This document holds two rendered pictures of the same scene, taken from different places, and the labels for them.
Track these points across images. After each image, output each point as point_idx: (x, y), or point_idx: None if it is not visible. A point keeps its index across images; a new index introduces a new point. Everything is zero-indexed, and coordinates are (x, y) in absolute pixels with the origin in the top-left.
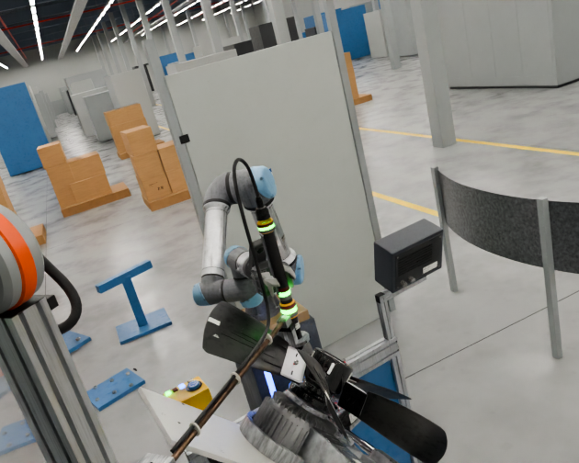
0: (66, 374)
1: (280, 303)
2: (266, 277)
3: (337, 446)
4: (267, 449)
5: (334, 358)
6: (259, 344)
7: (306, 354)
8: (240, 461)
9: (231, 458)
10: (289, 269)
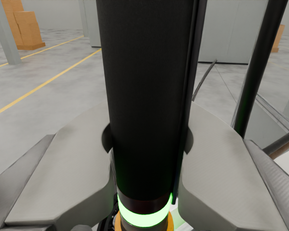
0: None
1: (168, 225)
2: (226, 132)
3: (180, 170)
4: None
5: (116, 215)
6: (263, 148)
7: (201, 81)
8: (283, 156)
9: None
10: (89, 114)
